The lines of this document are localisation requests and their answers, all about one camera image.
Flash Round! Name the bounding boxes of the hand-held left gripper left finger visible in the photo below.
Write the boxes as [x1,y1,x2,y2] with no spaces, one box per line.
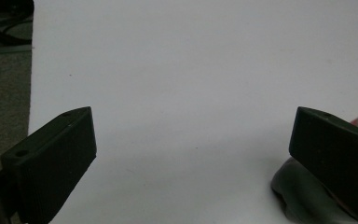
[0,106,98,224]

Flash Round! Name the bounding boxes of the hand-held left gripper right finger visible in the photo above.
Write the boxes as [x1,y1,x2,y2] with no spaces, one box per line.
[288,106,358,224]

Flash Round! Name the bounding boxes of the dark green soft object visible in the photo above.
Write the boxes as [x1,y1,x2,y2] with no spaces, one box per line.
[270,157,358,224]

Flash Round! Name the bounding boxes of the white table sheet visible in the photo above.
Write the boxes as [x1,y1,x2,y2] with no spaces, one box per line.
[27,0,358,224]

